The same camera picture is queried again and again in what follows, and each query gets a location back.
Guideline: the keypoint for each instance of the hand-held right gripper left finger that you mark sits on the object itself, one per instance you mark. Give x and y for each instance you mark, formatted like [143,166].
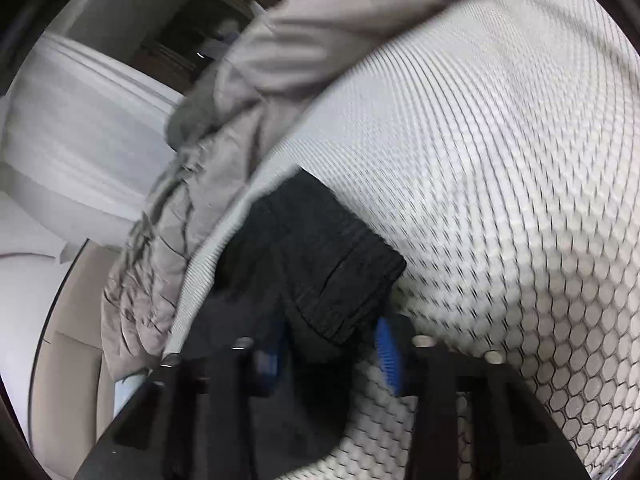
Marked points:
[269,362]

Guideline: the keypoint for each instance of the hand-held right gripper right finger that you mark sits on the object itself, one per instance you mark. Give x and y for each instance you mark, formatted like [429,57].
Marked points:
[388,357]

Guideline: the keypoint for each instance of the black pants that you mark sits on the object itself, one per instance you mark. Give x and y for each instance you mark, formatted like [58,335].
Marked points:
[310,265]

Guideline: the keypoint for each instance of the grey duvet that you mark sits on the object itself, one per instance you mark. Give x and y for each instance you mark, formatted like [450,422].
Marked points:
[260,90]

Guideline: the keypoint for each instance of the white curtain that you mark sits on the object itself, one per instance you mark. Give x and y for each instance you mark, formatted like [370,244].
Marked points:
[75,135]

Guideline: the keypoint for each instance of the dark wooden furniture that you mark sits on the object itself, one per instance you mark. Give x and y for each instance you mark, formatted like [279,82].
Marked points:
[200,25]

